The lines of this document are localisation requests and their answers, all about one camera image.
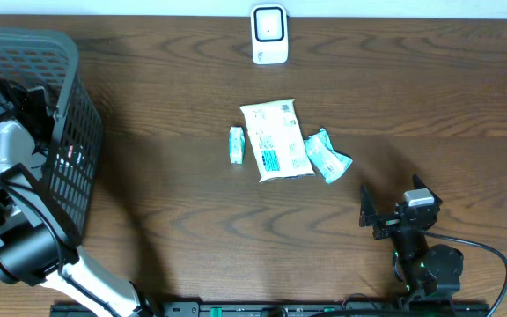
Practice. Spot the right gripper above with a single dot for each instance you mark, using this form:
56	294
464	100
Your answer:
367	211

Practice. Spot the green snack packet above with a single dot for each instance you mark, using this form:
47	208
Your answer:
331	164

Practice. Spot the yellow snack bag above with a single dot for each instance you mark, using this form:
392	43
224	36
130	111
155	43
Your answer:
276	139

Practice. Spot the small green tissue pack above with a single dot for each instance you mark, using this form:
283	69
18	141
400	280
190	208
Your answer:
236	144

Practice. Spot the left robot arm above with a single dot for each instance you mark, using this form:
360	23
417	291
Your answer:
48	156

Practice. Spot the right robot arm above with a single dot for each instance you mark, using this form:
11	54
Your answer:
429	272

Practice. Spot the white barcode scanner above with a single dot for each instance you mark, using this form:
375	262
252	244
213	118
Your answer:
269	34

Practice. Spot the colourful item in basket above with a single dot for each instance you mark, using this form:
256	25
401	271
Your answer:
74	155

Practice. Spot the grey plastic basket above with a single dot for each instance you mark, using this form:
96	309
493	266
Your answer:
32	57

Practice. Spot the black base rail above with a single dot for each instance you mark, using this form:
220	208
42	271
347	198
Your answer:
357	307

